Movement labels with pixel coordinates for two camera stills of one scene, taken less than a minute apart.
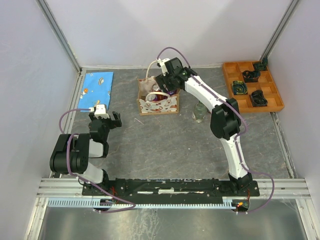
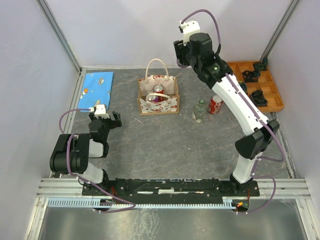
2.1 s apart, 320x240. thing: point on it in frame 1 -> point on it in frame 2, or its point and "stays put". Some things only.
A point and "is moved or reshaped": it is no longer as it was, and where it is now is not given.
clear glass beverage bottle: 199,111 stays put
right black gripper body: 168,81 -> 193,63
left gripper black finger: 117,122 stays put
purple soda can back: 172,92 is moved or reshaped
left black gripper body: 106,123 stays put
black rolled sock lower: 258,98 stays put
